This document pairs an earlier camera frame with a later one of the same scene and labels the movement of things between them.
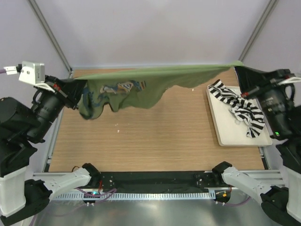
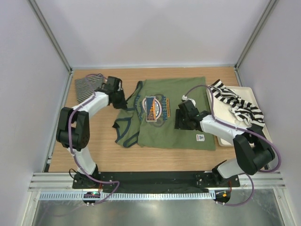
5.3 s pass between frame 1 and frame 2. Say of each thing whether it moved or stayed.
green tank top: moved
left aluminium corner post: stayed
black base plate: stayed
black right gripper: moved
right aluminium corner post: stayed
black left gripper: moved
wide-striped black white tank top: stayed
